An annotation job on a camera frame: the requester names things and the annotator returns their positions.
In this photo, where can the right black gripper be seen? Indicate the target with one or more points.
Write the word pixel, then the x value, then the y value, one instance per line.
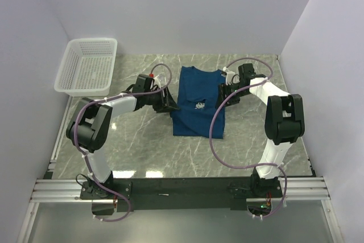
pixel 223 89

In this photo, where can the white perforated plastic basket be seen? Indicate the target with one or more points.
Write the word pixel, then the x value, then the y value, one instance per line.
pixel 87 67

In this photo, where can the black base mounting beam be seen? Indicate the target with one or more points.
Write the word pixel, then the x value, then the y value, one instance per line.
pixel 179 193

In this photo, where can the blue printed t-shirt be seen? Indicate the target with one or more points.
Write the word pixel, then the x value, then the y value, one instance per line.
pixel 197 101

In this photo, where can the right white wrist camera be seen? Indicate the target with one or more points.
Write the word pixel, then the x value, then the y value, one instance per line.
pixel 228 75

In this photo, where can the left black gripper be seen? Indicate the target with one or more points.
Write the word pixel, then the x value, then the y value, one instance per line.
pixel 166 102

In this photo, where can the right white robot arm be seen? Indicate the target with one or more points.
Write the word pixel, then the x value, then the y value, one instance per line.
pixel 283 125

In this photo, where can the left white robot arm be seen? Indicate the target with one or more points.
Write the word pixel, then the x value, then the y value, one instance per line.
pixel 89 126

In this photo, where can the aluminium frame rails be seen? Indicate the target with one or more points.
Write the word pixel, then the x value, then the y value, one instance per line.
pixel 142 145

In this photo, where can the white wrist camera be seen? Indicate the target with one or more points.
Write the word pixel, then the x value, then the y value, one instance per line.
pixel 228 75
pixel 157 78

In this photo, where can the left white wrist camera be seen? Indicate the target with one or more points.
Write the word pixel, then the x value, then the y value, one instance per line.
pixel 157 78

